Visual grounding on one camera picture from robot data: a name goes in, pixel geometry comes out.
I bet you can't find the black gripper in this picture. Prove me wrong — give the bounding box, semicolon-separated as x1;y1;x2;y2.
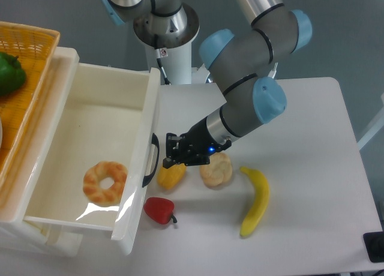
162;119;232;169

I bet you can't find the white drawer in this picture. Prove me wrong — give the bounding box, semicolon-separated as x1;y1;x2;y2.
25;64;160;256

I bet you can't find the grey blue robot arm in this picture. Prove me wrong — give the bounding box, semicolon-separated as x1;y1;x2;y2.
101;0;312;168

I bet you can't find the white drawer cabinet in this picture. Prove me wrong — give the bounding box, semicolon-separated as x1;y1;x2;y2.
1;47;82;257

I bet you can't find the yellow bell pepper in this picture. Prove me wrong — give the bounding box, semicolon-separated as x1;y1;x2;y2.
157;164;187;190

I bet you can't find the round knotted bread roll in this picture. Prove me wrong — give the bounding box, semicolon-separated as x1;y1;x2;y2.
199;152;233;187

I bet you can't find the red bell pepper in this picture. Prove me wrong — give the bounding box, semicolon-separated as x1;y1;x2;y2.
143;197;178;225

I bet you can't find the yellow banana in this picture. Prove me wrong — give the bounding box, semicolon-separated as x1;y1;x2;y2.
239;166;270;238

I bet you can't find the green bell pepper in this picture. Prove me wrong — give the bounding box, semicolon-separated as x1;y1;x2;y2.
1;52;26;96

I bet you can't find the orange woven basket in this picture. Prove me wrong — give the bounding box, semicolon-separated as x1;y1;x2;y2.
1;21;60;184

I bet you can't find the black device at table edge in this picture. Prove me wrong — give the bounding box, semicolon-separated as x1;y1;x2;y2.
363;231;384;263

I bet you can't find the braided ring bread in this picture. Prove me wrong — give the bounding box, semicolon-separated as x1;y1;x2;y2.
83;161;128;206

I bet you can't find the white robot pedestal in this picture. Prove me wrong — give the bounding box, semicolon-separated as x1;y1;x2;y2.
133;2;217;85

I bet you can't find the black cable on pedestal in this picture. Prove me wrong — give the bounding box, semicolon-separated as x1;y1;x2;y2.
153;34;172;85

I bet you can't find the white frame at right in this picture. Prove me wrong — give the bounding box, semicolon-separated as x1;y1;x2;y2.
357;94;383;150

